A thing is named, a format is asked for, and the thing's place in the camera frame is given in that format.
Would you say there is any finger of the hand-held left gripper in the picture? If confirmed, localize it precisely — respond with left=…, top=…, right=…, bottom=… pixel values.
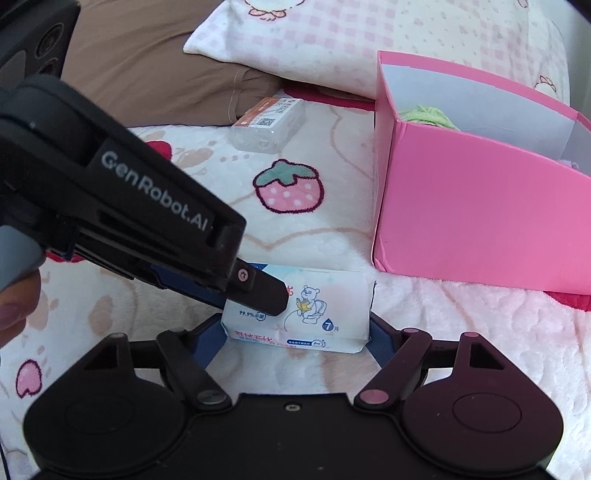
left=148, top=263, right=230, bottom=308
left=225, top=257, right=290, bottom=318

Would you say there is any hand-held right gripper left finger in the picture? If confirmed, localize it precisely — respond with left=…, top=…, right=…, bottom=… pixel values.
left=83, top=314, right=232, bottom=411

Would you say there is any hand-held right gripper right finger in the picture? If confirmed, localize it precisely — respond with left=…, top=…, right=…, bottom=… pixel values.
left=353, top=314, right=505, bottom=408

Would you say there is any small white wipes pack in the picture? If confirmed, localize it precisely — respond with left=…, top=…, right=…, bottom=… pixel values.
left=222, top=264, right=376, bottom=355

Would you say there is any pink cardboard box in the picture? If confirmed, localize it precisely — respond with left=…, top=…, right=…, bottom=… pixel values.
left=370, top=50, right=591, bottom=296

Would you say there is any green yarn ball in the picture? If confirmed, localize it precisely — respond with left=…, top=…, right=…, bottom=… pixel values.
left=399, top=105, right=462, bottom=132

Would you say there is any person's left hand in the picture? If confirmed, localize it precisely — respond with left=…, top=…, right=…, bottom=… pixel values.
left=0, top=271, right=41, bottom=348

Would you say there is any bear printed blanket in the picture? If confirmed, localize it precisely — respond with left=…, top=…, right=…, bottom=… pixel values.
left=0, top=88, right=591, bottom=480

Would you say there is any brown pillow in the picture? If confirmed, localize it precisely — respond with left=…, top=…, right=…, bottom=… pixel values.
left=60, top=0, right=282, bottom=127

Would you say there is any clear box with orange label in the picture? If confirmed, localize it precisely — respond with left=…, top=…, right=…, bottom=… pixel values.
left=230, top=95, right=308, bottom=153

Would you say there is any pink checked pillow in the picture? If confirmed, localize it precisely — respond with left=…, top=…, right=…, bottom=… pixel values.
left=184, top=0, right=578, bottom=112

